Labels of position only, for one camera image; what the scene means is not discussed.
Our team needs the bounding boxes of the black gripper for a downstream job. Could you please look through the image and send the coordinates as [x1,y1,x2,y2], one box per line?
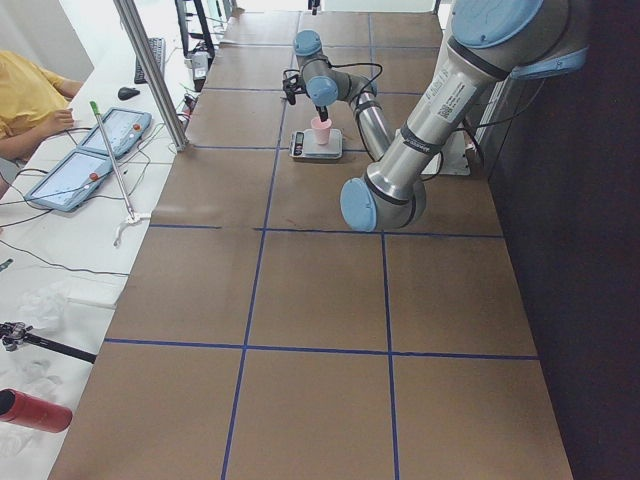
[282,75,300,104]

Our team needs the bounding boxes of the pink paper cup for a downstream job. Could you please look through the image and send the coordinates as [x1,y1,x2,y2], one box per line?
[310,116,332,145]

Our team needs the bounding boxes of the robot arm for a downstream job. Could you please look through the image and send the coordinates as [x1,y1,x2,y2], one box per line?
[340,0,592,232]
[282,30,393,161]

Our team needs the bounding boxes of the digital kitchen scale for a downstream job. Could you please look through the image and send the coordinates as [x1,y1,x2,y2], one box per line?
[289,129,343,161]

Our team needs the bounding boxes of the black keyboard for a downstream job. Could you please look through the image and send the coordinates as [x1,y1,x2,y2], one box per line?
[133,37,167,85]

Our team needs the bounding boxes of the black computer mouse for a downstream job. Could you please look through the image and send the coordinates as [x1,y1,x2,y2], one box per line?
[117,87,140,101]

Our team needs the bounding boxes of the far teach pendant tablet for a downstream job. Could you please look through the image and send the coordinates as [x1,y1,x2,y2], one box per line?
[78,107,152,159]

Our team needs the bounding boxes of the teach pendant tablet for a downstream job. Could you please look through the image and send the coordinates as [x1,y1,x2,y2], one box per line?
[24,150,112,212]
[78,107,152,159]

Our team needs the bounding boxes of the long reacher grabber stick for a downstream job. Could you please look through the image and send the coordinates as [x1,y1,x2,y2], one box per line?
[89,100,151,248]

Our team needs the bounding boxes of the near teach pendant tablet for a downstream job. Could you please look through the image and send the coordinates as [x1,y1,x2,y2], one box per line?
[24,150,112,212]

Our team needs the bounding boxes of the person in yellow shirt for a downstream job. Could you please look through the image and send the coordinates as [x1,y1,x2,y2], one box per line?
[1,50,84,161]

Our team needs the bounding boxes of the crumpled white plastic bag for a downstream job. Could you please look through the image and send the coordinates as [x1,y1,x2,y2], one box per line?
[17,284,67,333]

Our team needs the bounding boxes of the red water bottle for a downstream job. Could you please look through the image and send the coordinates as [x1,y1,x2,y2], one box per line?
[1,389,73,433]

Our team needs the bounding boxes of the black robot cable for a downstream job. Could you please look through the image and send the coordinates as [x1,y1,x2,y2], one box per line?
[299,58,384,96]

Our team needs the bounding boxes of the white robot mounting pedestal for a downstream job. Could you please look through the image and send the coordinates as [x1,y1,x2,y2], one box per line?
[422,131,471,176]

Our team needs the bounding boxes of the aluminium frame post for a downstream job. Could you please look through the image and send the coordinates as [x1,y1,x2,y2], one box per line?
[113,0,188,152]

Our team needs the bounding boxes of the black tripod handle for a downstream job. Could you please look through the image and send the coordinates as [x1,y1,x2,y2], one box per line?
[1,322,97,364]

